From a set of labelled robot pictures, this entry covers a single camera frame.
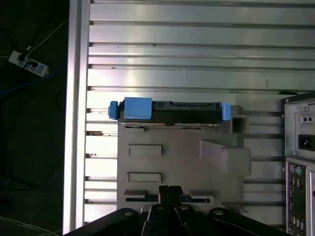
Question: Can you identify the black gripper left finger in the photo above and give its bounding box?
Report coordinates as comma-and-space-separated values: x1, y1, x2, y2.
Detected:
64, 185, 173, 236

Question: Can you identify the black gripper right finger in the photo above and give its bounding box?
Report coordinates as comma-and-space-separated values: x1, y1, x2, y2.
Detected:
170, 185, 291, 236

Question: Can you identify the hard disk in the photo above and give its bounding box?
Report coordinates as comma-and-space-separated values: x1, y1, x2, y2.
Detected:
108, 97, 232, 123

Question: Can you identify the dark RAM stick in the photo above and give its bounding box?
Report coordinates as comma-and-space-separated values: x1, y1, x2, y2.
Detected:
125, 194, 213, 204

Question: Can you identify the grey parts rack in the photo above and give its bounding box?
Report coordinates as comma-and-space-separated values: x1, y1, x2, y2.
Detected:
116, 105, 252, 223

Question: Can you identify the silver PC case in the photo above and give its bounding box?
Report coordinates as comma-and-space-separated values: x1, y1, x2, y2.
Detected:
282, 91, 315, 236

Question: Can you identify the white power strip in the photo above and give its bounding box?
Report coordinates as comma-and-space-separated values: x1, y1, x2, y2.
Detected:
8, 50, 50, 77

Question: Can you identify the thin white cable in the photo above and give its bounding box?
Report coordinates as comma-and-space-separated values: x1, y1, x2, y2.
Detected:
0, 19, 69, 59
0, 215, 62, 234

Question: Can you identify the aluminium table frame rail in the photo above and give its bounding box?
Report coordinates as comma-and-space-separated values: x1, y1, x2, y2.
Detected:
62, 0, 91, 236

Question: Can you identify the blue cable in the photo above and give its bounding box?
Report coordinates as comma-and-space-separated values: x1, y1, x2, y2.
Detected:
0, 70, 67, 98

